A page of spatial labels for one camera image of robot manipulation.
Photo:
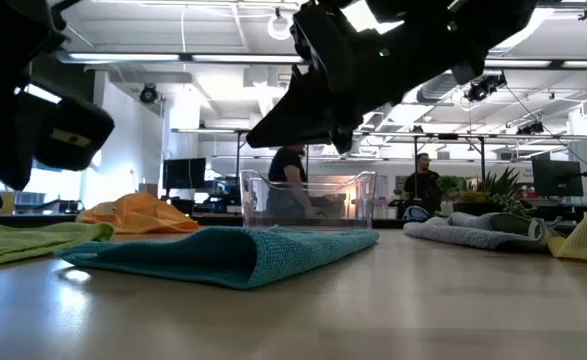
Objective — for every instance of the teal microfiber towel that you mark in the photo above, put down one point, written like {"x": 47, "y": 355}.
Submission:
{"x": 213, "y": 255}

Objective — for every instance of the small potted green plant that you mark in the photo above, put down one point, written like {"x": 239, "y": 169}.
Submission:
{"x": 493, "y": 192}

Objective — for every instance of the green microfiber towel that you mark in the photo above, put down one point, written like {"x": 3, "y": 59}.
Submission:
{"x": 23, "y": 242}

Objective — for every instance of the orange microfiber towel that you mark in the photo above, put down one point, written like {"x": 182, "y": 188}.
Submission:
{"x": 138, "y": 215}

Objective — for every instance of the black ceiling spotlight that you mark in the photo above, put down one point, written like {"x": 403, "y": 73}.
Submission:
{"x": 148, "y": 94}

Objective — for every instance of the grey microfiber towel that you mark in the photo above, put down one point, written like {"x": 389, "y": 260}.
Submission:
{"x": 473, "y": 235}

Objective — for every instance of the black background gantry frame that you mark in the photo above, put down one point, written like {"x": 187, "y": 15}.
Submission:
{"x": 483, "y": 160}
{"x": 238, "y": 150}

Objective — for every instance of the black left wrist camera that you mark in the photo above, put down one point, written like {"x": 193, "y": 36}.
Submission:
{"x": 73, "y": 135}

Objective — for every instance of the blue white rounded object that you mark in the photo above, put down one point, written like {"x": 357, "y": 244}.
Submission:
{"x": 415, "y": 214}

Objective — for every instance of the person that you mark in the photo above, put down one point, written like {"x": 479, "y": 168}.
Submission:
{"x": 423, "y": 185}
{"x": 285, "y": 167}

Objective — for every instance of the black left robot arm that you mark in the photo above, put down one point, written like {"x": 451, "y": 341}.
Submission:
{"x": 8, "y": 40}

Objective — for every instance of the small beige box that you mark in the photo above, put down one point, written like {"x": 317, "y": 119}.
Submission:
{"x": 149, "y": 190}

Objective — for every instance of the clear plastic bin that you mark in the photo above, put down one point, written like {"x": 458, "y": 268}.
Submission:
{"x": 353, "y": 200}

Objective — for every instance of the black computer monitor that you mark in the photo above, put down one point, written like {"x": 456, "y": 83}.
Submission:
{"x": 557, "y": 177}
{"x": 184, "y": 173}

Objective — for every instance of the yellow container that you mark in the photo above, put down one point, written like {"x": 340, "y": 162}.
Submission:
{"x": 8, "y": 204}

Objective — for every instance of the black aluminium rail frame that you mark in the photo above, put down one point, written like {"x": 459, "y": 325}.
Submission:
{"x": 33, "y": 218}

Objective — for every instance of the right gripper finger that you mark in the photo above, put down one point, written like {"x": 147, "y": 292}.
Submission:
{"x": 298, "y": 120}
{"x": 344, "y": 141}

